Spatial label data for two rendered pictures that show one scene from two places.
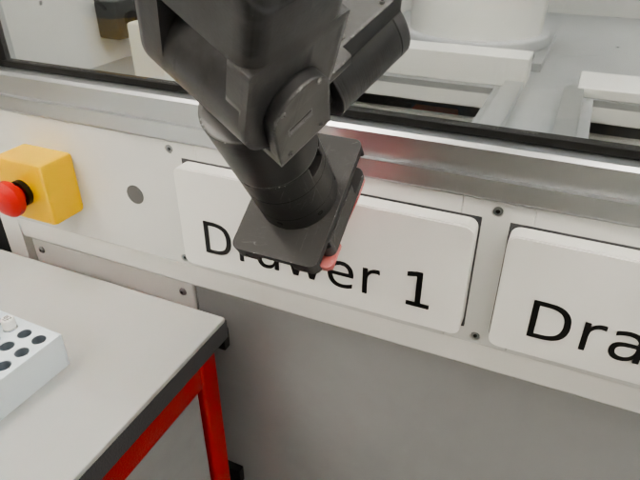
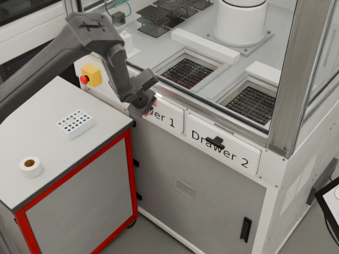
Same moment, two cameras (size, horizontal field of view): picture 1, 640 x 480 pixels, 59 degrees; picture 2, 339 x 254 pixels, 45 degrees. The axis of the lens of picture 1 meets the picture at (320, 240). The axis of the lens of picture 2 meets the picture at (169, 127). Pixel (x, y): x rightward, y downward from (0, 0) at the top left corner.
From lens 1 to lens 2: 1.05 m
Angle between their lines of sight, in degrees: 17
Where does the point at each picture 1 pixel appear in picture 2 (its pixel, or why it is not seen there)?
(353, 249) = (159, 110)
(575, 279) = (198, 127)
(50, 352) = (90, 121)
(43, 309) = (89, 108)
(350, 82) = (145, 88)
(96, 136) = not seen: hidden behind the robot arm
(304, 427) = (154, 152)
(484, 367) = (189, 143)
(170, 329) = (118, 120)
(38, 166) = (91, 73)
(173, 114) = not seen: hidden behind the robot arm
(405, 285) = (169, 121)
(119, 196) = not seen: hidden behind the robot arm
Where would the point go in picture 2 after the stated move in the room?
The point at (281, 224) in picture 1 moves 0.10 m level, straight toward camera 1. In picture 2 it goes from (135, 107) to (127, 126)
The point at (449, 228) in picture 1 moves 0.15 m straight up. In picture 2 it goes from (176, 111) to (176, 76)
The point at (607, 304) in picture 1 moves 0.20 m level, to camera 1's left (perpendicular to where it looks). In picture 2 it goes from (204, 133) to (149, 123)
